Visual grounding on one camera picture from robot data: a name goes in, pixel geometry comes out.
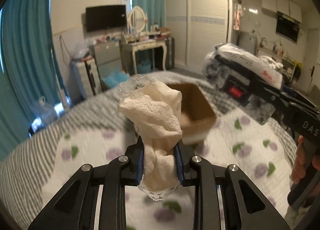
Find oval vanity mirror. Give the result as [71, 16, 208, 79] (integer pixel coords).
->
[127, 6, 148, 36]

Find dark suitcase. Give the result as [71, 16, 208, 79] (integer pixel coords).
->
[165, 37, 175, 69]

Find blue plastic bag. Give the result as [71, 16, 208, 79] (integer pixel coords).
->
[101, 69, 130, 89]

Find white black tissue pack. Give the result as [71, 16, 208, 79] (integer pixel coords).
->
[203, 43, 284, 125]

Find teal window curtain left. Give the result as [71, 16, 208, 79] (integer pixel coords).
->
[1, 0, 67, 160]

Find white suitcase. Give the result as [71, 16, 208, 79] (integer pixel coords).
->
[73, 58, 102, 99]

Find white kitchen wall cabinets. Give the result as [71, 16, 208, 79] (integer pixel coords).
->
[261, 0, 302, 23]

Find white sliding wardrobe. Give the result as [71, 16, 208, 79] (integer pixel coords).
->
[164, 0, 235, 73]

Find grey washing machine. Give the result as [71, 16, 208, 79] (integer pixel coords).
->
[238, 31, 258, 55]

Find clear water jug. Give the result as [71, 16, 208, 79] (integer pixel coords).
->
[28, 96, 65, 137]

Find white dressing table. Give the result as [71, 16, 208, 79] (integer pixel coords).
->
[120, 37, 168, 75]

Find grey checked duvet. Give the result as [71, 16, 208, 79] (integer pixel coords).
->
[1, 72, 297, 229]

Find cream lace cloth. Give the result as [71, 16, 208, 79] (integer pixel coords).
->
[118, 75, 182, 201]

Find black range hood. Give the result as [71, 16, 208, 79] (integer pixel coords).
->
[276, 11, 300, 43]

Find small grey fridge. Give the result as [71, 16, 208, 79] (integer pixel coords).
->
[94, 41, 122, 78]

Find right hand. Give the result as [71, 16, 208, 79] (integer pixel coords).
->
[291, 135, 320, 184]

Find brown cardboard box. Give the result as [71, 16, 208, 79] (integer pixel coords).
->
[168, 83, 217, 145]

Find floral quilted bed cover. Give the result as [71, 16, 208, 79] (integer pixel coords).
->
[42, 109, 291, 229]

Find black wall television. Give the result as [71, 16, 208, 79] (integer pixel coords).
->
[85, 5, 127, 32]

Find white clothes pile on chair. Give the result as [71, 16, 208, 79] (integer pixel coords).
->
[259, 56, 284, 71]

